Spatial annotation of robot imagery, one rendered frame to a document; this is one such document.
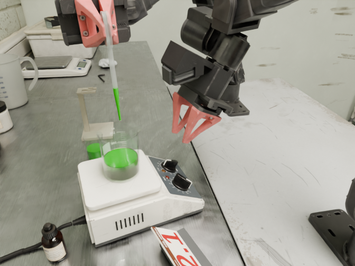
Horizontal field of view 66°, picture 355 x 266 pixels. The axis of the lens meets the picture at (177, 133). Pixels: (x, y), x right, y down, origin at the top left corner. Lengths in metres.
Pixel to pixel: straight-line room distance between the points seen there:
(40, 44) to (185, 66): 1.16
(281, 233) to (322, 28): 1.91
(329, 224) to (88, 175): 0.42
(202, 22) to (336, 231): 0.42
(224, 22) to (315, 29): 1.84
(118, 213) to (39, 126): 0.49
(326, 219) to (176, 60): 0.37
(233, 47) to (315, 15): 1.78
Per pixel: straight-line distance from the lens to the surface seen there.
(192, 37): 0.52
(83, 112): 0.75
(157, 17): 1.83
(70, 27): 0.46
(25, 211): 0.60
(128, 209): 0.45
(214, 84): 0.45
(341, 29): 2.39
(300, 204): 0.59
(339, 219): 0.57
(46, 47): 1.51
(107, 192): 0.45
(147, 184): 0.45
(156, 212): 0.47
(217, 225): 0.51
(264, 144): 0.73
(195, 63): 0.43
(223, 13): 0.44
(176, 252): 0.44
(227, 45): 0.47
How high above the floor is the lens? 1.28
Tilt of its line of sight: 31 degrees down
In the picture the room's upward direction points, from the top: straight up
